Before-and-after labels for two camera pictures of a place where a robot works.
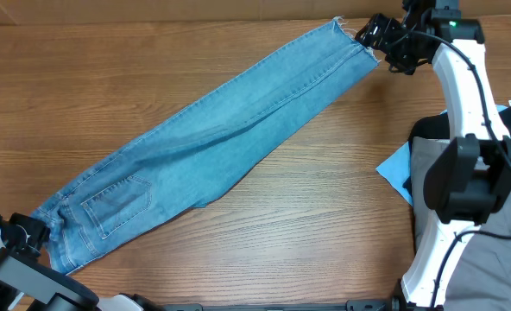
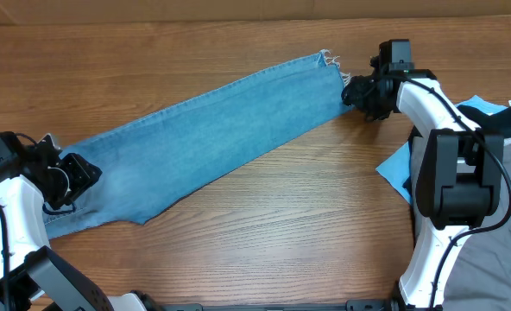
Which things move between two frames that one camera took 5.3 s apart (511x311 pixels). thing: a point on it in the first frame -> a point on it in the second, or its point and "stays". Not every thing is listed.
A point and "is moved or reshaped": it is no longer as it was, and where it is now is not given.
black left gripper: (34, 228) -> (85, 177)
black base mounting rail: (354, 305) stays
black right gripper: (379, 30) -> (363, 96)
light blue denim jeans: (211, 145) is moved or reshaped
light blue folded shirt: (396, 169) stays
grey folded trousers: (489, 274) stays
